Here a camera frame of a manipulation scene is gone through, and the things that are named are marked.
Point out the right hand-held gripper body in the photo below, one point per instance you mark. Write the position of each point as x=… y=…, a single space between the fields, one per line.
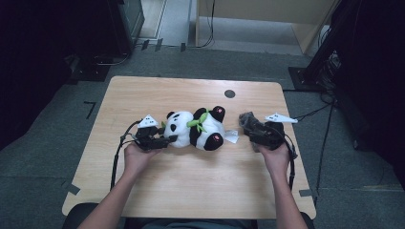
x=274 y=135

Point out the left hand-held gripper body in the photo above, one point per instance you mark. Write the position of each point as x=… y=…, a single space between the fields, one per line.
x=146 y=136

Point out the grey cloth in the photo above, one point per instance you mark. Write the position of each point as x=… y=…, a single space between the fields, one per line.
x=246 y=119

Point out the panda plush toy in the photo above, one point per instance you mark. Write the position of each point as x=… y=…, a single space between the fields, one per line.
x=181 y=130

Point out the person's right hand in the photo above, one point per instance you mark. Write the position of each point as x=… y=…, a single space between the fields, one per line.
x=277 y=160

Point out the person's left hand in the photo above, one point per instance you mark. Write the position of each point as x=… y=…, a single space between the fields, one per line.
x=137 y=162

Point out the dark round table grommet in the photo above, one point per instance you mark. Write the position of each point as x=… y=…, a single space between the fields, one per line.
x=229 y=93

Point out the black angled floor tape mark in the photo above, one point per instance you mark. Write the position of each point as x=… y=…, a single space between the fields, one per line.
x=90 y=109

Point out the grey floor tape piece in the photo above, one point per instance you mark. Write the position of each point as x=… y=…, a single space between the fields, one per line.
x=72 y=188
x=307 y=192

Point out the black stand base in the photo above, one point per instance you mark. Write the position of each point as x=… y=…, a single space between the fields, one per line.
x=90 y=71

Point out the black floor tape strip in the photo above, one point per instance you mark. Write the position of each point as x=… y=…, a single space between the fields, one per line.
x=159 y=45
x=183 y=47
x=145 y=44

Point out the person's dark clothing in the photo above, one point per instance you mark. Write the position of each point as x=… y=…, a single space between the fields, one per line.
x=191 y=225

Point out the black metal stand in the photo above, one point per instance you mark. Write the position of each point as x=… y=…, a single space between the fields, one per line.
x=321 y=54

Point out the black equipment cabinet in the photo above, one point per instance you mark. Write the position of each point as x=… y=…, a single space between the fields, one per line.
x=127 y=25

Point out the dark curtain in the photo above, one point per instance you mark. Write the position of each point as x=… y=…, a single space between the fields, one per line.
x=375 y=79
x=31 y=63

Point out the light wooden cabinet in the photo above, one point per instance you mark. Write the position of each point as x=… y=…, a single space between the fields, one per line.
x=270 y=9

